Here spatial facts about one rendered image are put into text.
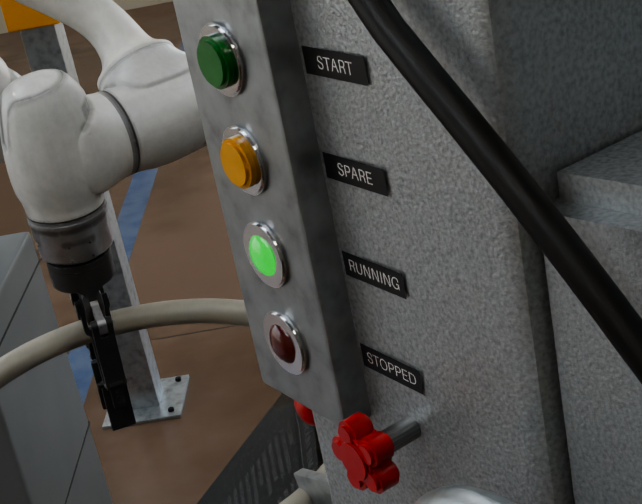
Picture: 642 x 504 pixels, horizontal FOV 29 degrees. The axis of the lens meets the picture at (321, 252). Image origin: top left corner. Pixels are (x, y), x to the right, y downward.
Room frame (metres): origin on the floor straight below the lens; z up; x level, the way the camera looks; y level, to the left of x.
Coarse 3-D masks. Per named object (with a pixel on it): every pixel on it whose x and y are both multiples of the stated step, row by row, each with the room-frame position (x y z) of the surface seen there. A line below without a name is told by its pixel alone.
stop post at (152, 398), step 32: (0, 0) 2.76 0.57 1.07; (32, 32) 2.77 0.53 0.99; (64, 32) 2.83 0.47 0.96; (32, 64) 2.77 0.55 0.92; (64, 64) 2.77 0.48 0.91; (128, 288) 2.78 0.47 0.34; (128, 352) 2.77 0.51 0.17; (128, 384) 2.77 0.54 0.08; (160, 384) 2.83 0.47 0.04; (160, 416) 2.71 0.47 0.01
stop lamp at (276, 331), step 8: (272, 328) 0.58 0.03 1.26; (280, 328) 0.57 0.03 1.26; (272, 336) 0.58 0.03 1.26; (280, 336) 0.57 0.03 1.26; (288, 336) 0.57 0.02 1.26; (272, 344) 0.58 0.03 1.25; (280, 344) 0.57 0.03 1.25; (288, 344) 0.57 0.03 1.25; (280, 352) 0.57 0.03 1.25; (288, 352) 0.57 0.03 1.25; (288, 360) 0.57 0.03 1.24
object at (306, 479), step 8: (296, 472) 0.98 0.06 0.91; (304, 472) 0.97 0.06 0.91; (312, 472) 0.97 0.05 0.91; (320, 472) 0.96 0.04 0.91; (296, 480) 0.98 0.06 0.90; (304, 480) 0.97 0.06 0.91; (312, 480) 0.95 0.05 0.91; (320, 480) 0.94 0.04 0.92; (304, 488) 0.97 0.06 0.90; (312, 488) 0.96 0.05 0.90; (320, 488) 0.94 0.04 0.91; (328, 488) 0.93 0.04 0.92; (312, 496) 0.96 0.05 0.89; (320, 496) 0.95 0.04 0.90; (328, 496) 0.93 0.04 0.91
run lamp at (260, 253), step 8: (256, 240) 0.58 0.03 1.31; (256, 248) 0.57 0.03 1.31; (264, 248) 0.57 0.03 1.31; (256, 256) 0.57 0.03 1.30; (264, 256) 0.57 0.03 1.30; (272, 256) 0.57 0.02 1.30; (256, 264) 0.58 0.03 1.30; (264, 264) 0.57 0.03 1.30; (272, 264) 0.57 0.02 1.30; (264, 272) 0.57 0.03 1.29; (272, 272) 0.57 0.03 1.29
